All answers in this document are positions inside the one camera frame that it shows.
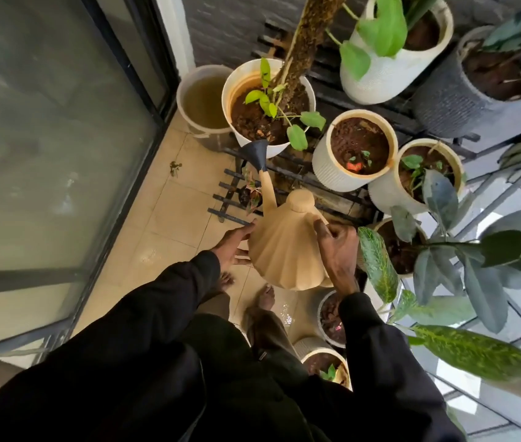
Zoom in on person's left hand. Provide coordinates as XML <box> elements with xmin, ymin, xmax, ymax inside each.
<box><xmin>212</xmin><ymin>222</ymin><xmax>258</xmax><ymax>272</ymax></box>

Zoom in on person's right hand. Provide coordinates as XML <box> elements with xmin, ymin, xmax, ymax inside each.
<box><xmin>313</xmin><ymin>219</ymin><xmax>361</xmax><ymax>299</ymax></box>

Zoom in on beige ribbed watering can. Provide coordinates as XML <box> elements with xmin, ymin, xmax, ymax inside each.
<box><xmin>237</xmin><ymin>140</ymin><xmax>336</xmax><ymax>291</ymax></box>

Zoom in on person's left forearm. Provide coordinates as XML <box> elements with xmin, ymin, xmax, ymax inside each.
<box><xmin>0</xmin><ymin>250</ymin><xmax>222</xmax><ymax>442</ymax></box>

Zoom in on person's right forearm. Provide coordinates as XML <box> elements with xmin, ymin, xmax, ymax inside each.
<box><xmin>338</xmin><ymin>292</ymin><xmax>467</xmax><ymax>442</ymax></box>

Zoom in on person's right foot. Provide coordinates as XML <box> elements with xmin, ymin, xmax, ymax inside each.
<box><xmin>246</xmin><ymin>284</ymin><xmax>276</xmax><ymax>319</ymax></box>

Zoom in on small black pot reddish plant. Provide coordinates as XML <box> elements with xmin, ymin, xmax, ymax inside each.
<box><xmin>237</xmin><ymin>166</ymin><xmax>264</xmax><ymax>216</ymax></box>

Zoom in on white ribbed pot cream rim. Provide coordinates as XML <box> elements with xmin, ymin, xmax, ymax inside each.
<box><xmin>311</xmin><ymin>109</ymin><xmax>399</xmax><ymax>193</ymax></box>

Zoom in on person's brown trousers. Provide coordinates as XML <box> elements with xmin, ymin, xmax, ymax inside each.
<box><xmin>195</xmin><ymin>290</ymin><xmax>299</xmax><ymax>364</ymax></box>

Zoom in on white smooth pot cream rim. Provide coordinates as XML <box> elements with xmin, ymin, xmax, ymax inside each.
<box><xmin>368</xmin><ymin>138</ymin><xmax>467</xmax><ymax>216</ymax></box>

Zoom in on white pot with variegated plant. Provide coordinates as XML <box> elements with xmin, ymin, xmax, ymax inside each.
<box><xmin>357</xmin><ymin>217</ymin><xmax>429</xmax><ymax>278</ymax></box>

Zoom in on tiny seedling with red leaf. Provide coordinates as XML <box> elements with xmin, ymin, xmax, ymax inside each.
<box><xmin>345</xmin><ymin>150</ymin><xmax>374</xmax><ymax>174</ymax></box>

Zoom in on white pot with dark soil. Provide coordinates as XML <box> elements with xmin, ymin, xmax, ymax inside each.
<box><xmin>317</xmin><ymin>290</ymin><xmax>348</xmax><ymax>349</ymax></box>

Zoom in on small light green vine plant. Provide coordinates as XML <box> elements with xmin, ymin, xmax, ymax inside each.
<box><xmin>244</xmin><ymin>58</ymin><xmax>327</xmax><ymax>151</ymax></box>

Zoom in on white ribbed pot small sprout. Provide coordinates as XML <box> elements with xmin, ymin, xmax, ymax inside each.
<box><xmin>294</xmin><ymin>337</ymin><xmax>353</xmax><ymax>392</ymax></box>

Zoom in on person's black jacket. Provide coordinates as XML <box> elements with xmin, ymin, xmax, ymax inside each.
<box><xmin>175</xmin><ymin>313</ymin><xmax>358</xmax><ymax>442</ymax></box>

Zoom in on black metal plant stand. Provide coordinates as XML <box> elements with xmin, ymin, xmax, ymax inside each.
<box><xmin>207</xmin><ymin>19</ymin><xmax>482</xmax><ymax>227</ymax></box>

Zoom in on white bucket with murky water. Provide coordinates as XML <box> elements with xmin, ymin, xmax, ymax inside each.
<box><xmin>176</xmin><ymin>64</ymin><xmax>235</xmax><ymax>151</ymax></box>

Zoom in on white pot with moss pole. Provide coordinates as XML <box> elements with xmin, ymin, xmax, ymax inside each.
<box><xmin>221</xmin><ymin>58</ymin><xmax>317</xmax><ymax>160</ymax></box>

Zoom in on dark grey-green rubber plant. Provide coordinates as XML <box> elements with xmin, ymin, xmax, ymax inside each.
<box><xmin>388</xmin><ymin>154</ymin><xmax>521</xmax><ymax>335</ymax></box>

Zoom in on white textured tall plant pot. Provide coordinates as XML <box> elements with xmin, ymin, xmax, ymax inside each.
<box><xmin>339</xmin><ymin>0</ymin><xmax>455</xmax><ymax>106</ymax></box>

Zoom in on grey ribbed plant pot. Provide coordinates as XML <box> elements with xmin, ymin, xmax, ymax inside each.
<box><xmin>411</xmin><ymin>25</ymin><xmax>521</xmax><ymax>139</ymax></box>

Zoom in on variegated speckled leaf plant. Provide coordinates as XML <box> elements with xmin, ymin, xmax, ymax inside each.
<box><xmin>357</xmin><ymin>226</ymin><xmax>521</xmax><ymax>383</ymax></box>

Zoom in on brown moss pole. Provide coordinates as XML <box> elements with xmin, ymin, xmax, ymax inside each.
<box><xmin>269</xmin><ymin>0</ymin><xmax>349</xmax><ymax>112</ymax></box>

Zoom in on dark framed sliding glass door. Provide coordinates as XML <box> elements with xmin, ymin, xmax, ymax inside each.
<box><xmin>0</xmin><ymin>0</ymin><xmax>181</xmax><ymax>366</ymax></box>

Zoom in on bright green broad-leaf plant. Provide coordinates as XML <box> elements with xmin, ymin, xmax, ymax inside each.
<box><xmin>325</xmin><ymin>0</ymin><xmax>443</xmax><ymax>82</ymax></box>

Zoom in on grey metal balcony railing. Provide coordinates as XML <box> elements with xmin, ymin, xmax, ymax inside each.
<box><xmin>419</xmin><ymin>149</ymin><xmax>521</xmax><ymax>442</ymax></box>

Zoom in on dark green plant in grey pot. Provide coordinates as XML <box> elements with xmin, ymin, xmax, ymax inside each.
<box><xmin>480</xmin><ymin>3</ymin><xmax>521</xmax><ymax>55</ymax></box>

